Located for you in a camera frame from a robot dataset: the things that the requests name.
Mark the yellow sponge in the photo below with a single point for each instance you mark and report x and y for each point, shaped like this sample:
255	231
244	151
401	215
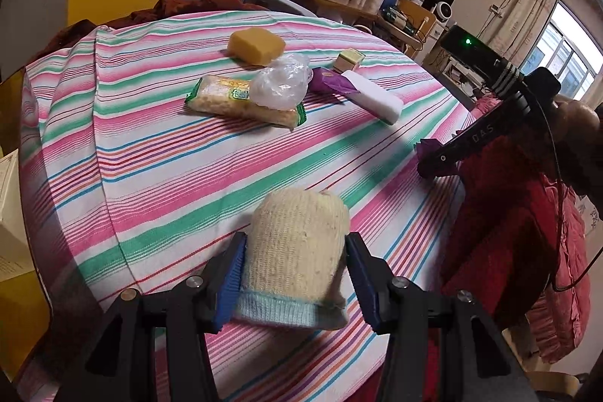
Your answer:
256	44

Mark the small yellow box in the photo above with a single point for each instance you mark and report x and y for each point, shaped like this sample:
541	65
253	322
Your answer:
349	59

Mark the white plastic bag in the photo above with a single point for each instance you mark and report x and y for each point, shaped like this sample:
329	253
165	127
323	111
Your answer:
278	86

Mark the striped tablecloth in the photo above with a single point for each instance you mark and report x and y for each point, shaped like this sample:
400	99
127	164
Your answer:
165	176

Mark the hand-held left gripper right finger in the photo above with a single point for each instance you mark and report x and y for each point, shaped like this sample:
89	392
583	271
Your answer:
365	284

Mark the white foam block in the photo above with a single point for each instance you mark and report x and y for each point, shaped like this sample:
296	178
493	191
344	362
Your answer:
377	100

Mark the white storage rack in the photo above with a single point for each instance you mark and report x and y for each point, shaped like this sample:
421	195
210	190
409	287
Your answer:
459	74

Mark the person's right hand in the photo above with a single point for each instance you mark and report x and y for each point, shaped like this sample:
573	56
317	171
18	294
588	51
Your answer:
582	117

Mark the purple packet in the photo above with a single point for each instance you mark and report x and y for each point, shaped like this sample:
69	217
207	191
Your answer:
327	81

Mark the person's red jacket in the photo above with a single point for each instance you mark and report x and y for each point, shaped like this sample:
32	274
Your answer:
509	232

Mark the green edged snack packet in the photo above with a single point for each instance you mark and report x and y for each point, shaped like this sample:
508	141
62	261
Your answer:
216	96

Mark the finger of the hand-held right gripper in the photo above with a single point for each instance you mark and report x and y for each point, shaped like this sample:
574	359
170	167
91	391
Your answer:
440	167
429	147

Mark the yellow wooden cabinet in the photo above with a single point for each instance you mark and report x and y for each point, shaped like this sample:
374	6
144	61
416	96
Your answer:
417	23

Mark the brown crumpled cloth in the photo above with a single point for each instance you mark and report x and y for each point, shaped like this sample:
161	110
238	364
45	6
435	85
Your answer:
188	6

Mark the cream cardboard box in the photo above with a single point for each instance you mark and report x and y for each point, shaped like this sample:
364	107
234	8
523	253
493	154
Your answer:
12	213

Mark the small white fan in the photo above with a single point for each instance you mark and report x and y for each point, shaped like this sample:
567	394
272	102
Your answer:
443	12

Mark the cream knitted sock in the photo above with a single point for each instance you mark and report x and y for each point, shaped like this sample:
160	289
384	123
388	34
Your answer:
292	242

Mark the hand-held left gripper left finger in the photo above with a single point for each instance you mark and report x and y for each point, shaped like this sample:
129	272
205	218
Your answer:
231	284

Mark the barred window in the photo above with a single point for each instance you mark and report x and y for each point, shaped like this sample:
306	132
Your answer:
565	49

